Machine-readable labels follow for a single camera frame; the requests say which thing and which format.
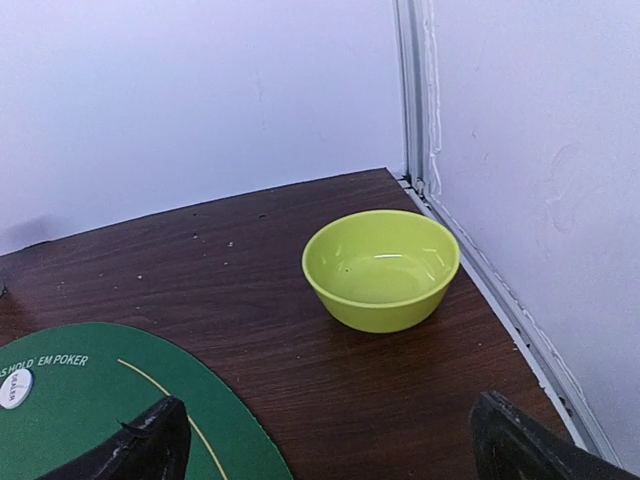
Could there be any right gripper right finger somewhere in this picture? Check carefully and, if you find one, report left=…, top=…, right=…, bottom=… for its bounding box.
left=469, top=391, right=638, bottom=480

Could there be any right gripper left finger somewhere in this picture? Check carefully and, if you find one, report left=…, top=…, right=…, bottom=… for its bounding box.
left=42, top=396, right=191, bottom=480

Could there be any white dealer button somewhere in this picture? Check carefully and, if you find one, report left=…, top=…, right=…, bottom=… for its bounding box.
left=0, top=369, right=34, bottom=410

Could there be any round green poker mat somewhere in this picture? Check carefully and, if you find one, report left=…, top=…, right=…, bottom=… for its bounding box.
left=1, top=323, right=292, bottom=479

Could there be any yellow-green plastic bowl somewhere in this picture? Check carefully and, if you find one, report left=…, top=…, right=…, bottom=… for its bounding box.
left=301, top=209, right=461, bottom=334

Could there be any right aluminium frame post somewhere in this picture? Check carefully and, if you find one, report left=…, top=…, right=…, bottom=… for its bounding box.
left=393, top=1, right=442, bottom=198

